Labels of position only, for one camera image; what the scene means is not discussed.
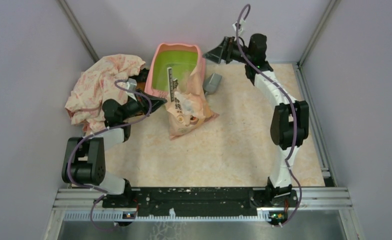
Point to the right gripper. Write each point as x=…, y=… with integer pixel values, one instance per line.
x=222, y=51

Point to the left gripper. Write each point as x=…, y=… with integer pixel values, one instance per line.
x=143, y=103

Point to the metal litter scoop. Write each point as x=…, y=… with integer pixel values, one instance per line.
x=211, y=84

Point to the white bag sealing clip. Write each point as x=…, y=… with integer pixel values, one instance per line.
x=171, y=84

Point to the pink and green litter box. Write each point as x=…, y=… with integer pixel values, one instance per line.
x=182, y=58

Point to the pink cat litter bag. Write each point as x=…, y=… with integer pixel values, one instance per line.
x=190, y=109

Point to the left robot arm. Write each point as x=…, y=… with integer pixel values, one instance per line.
x=85, y=157

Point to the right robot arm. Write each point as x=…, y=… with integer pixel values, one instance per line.
x=290, y=121

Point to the dark plant in tray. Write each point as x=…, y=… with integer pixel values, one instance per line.
x=142, y=76

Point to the pink floral cloth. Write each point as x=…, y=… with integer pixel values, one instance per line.
x=96, y=85

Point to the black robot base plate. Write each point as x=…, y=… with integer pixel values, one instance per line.
x=199, y=201

